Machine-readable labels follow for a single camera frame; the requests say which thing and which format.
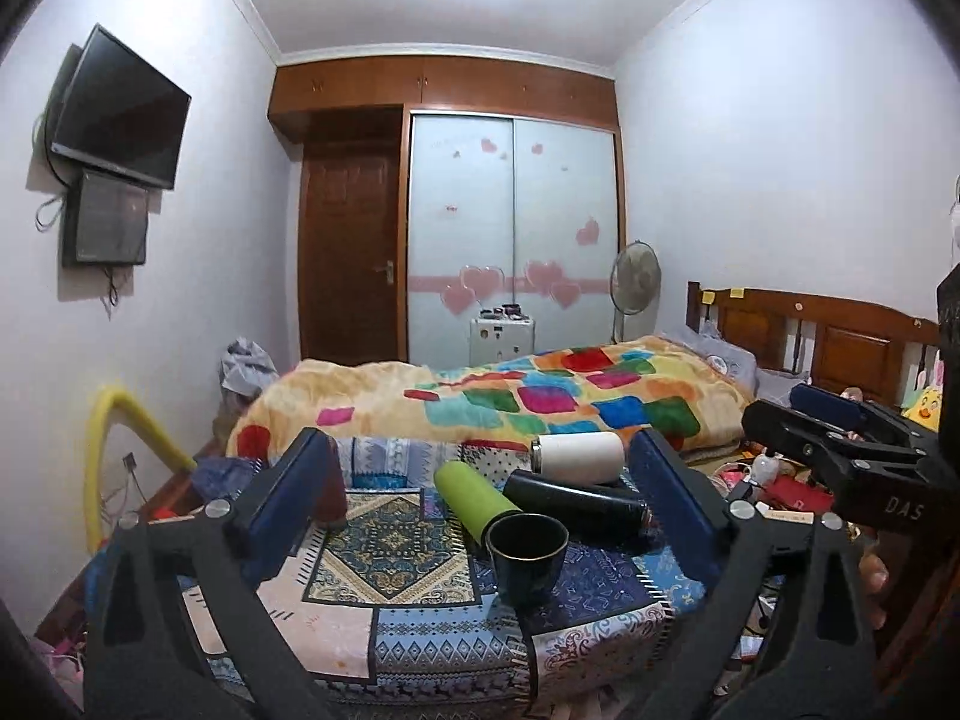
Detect dark green cup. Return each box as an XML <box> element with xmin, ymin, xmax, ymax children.
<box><xmin>485</xmin><ymin>514</ymin><xmax>571</xmax><ymax>610</ymax></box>

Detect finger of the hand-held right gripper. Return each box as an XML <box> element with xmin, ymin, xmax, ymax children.
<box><xmin>741</xmin><ymin>399</ymin><xmax>942</xmax><ymax>492</ymax></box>
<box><xmin>789</xmin><ymin>382</ymin><xmax>940</xmax><ymax>436</ymax></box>

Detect sliding-door wardrobe with hearts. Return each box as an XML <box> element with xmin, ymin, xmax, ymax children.
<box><xmin>406</xmin><ymin>109</ymin><xmax>623</xmax><ymax>365</ymax></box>

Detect brown overhead cabinet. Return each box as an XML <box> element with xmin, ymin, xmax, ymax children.
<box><xmin>268</xmin><ymin>54</ymin><xmax>619</xmax><ymax>142</ymax></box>

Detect white bottle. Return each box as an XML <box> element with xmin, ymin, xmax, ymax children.
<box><xmin>532</xmin><ymin>433</ymin><xmax>626</xmax><ymax>486</ymax></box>

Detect grey clothes pile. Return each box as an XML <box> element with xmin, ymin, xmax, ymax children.
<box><xmin>220</xmin><ymin>338</ymin><xmax>278</xmax><ymax>398</ymax></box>

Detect yellow foam tube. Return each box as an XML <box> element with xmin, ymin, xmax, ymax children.
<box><xmin>84</xmin><ymin>385</ymin><xmax>197</xmax><ymax>554</ymax></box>

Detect white television cable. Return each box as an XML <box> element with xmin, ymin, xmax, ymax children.
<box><xmin>31</xmin><ymin>114</ymin><xmax>70</xmax><ymax>233</ymax></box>

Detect black bottle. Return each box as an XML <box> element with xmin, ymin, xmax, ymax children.
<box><xmin>502</xmin><ymin>469</ymin><xmax>652</xmax><ymax>541</ymax></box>

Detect yellow plush toy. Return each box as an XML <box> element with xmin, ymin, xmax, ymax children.
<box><xmin>900</xmin><ymin>381</ymin><xmax>947</xmax><ymax>433</ymax></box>

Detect person's right hand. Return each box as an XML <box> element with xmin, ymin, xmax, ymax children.
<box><xmin>855</xmin><ymin>529</ymin><xmax>893</xmax><ymax>632</ymax></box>

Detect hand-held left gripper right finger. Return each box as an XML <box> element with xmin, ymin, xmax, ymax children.
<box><xmin>627</xmin><ymin>428</ymin><xmax>880</xmax><ymax>720</ymax></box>

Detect grey pillow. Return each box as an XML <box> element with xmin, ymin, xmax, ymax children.
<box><xmin>673</xmin><ymin>325</ymin><xmax>760</xmax><ymax>392</ymax></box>

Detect blue patterned cloth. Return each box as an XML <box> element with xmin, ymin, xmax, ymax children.
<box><xmin>146</xmin><ymin>431</ymin><xmax>743</xmax><ymax>720</ymax></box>

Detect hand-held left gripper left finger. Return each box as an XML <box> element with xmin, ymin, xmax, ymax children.
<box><xmin>82</xmin><ymin>427</ymin><xmax>336</xmax><ymax>720</ymax></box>

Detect colourful patchwork blanket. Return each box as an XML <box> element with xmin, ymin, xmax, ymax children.
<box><xmin>225</xmin><ymin>336</ymin><xmax>755</xmax><ymax>466</ymax></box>

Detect wall-mounted black television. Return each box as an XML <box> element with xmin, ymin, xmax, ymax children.
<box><xmin>46</xmin><ymin>24</ymin><xmax>193</xmax><ymax>191</ymax></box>

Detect standing fan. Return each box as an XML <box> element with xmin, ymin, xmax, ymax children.
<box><xmin>609</xmin><ymin>241</ymin><xmax>662</xmax><ymax>344</ymax></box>

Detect brown wooden door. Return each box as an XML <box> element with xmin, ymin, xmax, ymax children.
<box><xmin>298</xmin><ymin>141</ymin><xmax>410</xmax><ymax>365</ymax></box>

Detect small white cabinet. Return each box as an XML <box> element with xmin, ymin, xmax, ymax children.
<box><xmin>470</xmin><ymin>304</ymin><xmax>536</xmax><ymax>367</ymax></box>

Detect red box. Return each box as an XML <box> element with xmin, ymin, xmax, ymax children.
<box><xmin>765</xmin><ymin>478</ymin><xmax>835</xmax><ymax>517</ymax></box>

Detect green bottle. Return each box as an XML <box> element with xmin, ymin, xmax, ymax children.
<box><xmin>434</xmin><ymin>460</ymin><xmax>524</xmax><ymax>560</ymax></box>

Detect wooden bed headboard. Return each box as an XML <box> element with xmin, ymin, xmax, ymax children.
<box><xmin>686</xmin><ymin>281</ymin><xmax>944</xmax><ymax>410</ymax></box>

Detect small wall-mounted monitor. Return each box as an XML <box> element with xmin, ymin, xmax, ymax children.
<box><xmin>61</xmin><ymin>169</ymin><xmax>151</xmax><ymax>268</ymax></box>

